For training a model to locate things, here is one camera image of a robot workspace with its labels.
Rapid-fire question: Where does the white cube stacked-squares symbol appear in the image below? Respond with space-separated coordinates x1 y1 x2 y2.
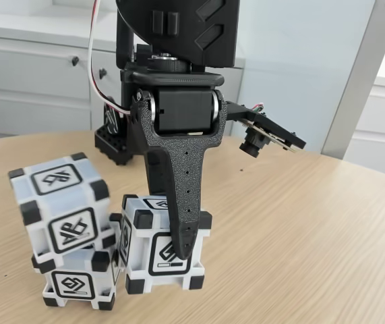
32 248 125 311

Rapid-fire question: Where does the white cube crossed-lines symbol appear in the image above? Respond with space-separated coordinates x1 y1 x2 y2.
8 153 117 264

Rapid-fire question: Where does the white low cabinet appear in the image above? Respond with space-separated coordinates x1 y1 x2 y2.
0 11 247 142

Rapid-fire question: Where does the white cube N-shaped symbol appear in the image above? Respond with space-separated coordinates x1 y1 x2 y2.
110 194 213 294

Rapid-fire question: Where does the grey metal post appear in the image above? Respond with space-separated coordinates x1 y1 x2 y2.
322 0 385 160

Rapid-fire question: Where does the white red servo cable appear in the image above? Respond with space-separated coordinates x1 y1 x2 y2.
87 0 138 119

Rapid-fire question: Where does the black clamp knob disc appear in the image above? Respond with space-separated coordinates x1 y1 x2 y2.
102 99 125 136

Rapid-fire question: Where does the white drawer unit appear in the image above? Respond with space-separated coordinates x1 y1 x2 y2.
343 50 385 180

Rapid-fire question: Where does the camera module on black mount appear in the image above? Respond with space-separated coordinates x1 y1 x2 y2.
227 101 307 159

